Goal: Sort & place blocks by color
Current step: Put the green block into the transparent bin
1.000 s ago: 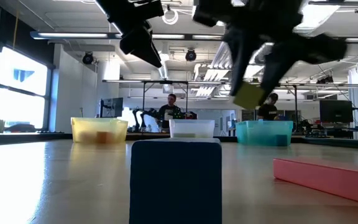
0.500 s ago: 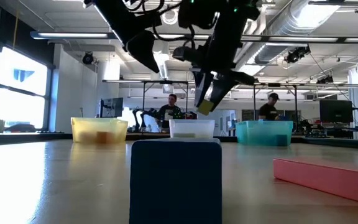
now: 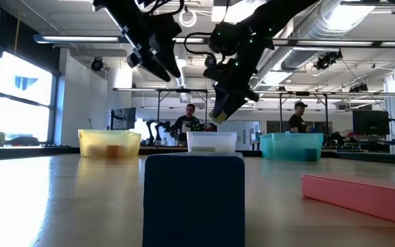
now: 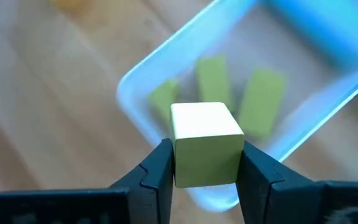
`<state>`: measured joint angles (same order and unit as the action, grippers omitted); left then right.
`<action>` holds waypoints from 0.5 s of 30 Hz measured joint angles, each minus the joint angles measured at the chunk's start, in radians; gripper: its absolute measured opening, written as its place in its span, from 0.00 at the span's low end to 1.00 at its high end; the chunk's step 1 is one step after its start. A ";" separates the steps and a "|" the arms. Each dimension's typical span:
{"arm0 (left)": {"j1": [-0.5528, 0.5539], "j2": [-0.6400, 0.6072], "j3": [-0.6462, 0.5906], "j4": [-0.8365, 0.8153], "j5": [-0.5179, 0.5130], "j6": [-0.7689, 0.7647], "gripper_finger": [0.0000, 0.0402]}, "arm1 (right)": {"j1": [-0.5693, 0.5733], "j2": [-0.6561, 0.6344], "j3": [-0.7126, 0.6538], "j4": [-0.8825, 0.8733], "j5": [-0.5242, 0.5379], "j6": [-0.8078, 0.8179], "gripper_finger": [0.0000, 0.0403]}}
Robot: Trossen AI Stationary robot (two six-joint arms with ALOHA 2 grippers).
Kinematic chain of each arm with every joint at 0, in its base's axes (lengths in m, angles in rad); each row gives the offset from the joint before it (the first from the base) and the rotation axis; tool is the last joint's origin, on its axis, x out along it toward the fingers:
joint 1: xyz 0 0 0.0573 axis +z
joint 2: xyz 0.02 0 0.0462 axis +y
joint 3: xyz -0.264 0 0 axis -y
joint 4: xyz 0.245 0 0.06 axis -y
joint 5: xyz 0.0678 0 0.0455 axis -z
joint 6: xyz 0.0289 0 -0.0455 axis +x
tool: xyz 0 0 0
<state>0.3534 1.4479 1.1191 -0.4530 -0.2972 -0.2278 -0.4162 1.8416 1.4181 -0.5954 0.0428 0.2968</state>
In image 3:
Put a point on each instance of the clear plastic bin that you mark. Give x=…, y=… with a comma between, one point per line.
x=211, y=139

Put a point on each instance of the person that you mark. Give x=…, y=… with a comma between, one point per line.
x=297, y=121
x=185, y=123

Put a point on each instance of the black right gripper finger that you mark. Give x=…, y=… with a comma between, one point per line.
x=235, y=102
x=221, y=99

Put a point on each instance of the large bright window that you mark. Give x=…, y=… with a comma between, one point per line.
x=22, y=96

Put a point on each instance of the black computer monitor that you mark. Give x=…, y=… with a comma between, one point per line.
x=125, y=118
x=370, y=122

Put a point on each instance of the teal translucent plastic bin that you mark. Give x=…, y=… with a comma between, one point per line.
x=283, y=145

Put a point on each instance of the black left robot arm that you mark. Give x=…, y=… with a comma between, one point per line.
x=129, y=10

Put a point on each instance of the black ceiling camera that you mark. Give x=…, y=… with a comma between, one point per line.
x=210, y=61
x=97, y=64

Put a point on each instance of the black ceiling camera rig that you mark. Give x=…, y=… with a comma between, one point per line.
x=328, y=60

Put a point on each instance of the black background robot arm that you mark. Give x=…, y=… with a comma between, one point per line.
x=158, y=128

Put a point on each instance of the blue cylinder block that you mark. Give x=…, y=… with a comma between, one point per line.
x=311, y=154

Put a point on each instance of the silver ventilation duct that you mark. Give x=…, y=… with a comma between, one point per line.
x=307, y=34

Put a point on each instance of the long ceiling light bar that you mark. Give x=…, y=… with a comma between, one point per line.
x=77, y=38

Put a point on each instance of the yellow translucent plastic bin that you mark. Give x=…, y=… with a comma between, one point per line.
x=94, y=140

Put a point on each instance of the blue long rectangular block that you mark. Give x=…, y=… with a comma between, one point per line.
x=194, y=202

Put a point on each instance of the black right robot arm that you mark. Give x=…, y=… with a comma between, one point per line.
x=276, y=17

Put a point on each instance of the red long rectangular block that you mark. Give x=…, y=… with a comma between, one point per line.
x=116, y=151
x=362, y=197

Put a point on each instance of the green cube block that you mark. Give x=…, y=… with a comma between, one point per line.
x=219, y=117

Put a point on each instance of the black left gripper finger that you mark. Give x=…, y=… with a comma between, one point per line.
x=156, y=68
x=170, y=60

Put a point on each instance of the green arch block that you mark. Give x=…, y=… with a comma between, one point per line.
x=202, y=149

